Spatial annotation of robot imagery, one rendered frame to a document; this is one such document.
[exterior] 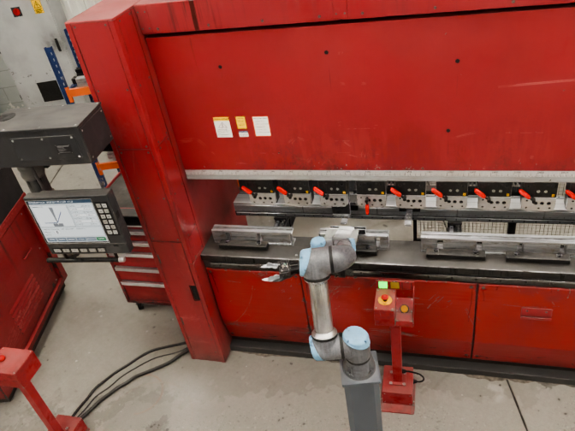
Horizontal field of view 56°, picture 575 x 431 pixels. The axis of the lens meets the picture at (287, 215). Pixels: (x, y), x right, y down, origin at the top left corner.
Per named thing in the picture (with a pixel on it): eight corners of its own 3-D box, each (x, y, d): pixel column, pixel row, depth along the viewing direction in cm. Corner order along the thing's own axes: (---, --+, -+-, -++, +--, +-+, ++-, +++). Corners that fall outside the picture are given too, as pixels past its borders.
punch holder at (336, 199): (320, 206, 295) (317, 180, 285) (323, 197, 301) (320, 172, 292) (348, 207, 290) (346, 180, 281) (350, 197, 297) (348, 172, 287)
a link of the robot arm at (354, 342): (372, 363, 243) (370, 342, 236) (342, 365, 245) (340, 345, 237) (369, 342, 253) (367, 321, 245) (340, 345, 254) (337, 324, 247)
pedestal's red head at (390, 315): (375, 325, 289) (373, 301, 279) (377, 303, 301) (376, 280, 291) (413, 327, 284) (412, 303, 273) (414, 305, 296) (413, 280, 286)
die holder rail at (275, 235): (214, 242, 333) (210, 230, 327) (217, 236, 337) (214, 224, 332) (293, 245, 319) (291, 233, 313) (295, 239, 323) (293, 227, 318)
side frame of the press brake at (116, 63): (192, 359, 375) (62, 22, 241) (231, 275, 440) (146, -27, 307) (225, 363, 368) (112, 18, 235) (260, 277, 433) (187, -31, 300)
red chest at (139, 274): (131, 315, 419) (85, 209, 362) (158, 270, 458) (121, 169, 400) (191, 320, 405) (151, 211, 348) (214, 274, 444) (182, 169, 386)
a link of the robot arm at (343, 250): (358, 245, 225) (353, 233, 274) (331, 247, 226) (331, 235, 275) (360, 272, 226) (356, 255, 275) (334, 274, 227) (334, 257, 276)
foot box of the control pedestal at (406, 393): (379, 411, 321) (378, 398, 314) (382, 376, 341) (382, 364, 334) (414, 415, 316) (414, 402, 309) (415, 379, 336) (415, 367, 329)
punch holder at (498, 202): (477, 209, 272) (479, 182, 263) (477, 200, 279) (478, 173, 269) (509, 210, 268) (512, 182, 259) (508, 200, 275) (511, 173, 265)
